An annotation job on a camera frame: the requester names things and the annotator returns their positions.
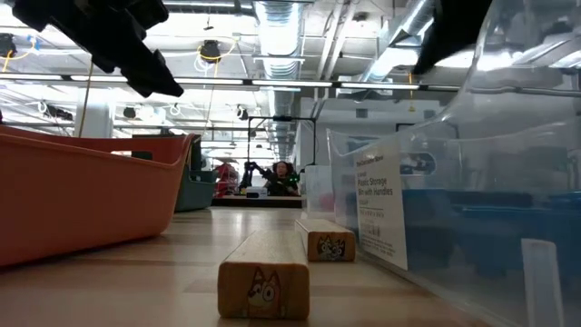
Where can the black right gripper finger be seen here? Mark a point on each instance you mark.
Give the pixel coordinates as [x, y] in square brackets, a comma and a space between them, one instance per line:
[454, 27]

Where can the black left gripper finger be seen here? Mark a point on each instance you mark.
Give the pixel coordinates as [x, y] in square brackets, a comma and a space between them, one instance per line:
[145, 68]

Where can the orange plastic bin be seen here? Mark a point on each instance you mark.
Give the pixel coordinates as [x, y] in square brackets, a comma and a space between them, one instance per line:
[81, 200]

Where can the clear plastic storage bin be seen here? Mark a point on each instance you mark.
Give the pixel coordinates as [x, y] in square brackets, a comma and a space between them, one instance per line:
[318, 181]
[381, 204]

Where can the blue studded toy brick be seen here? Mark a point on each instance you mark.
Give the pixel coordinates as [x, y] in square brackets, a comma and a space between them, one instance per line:
[499, 236]
[565, 199]

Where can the black background robot arm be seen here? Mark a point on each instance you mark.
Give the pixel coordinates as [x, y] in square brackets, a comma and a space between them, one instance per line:
[247, 175]

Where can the ceiling light strip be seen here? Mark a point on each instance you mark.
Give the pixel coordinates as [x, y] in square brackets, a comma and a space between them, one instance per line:
[213, 81]

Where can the black ceiling device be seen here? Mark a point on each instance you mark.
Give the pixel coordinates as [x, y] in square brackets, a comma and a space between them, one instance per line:
[6, 45]

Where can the teal plastic bin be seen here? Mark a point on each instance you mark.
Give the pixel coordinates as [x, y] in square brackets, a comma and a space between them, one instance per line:
[195, 195]

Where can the red background object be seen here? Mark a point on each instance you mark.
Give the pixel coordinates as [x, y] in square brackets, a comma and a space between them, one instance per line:
[227, 179]

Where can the white background box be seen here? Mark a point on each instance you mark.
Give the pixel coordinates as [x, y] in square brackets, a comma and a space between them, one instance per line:
[256, 192]

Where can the person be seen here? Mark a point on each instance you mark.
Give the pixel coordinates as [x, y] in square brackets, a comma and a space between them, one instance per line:
[283, 175]

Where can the silver ventilation duct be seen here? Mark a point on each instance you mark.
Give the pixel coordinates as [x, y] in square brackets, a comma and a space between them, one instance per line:
[395, 50]
[277, 27]

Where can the black metal table frame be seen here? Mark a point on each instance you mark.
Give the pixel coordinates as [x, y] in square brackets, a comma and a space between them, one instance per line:
[236, 202]

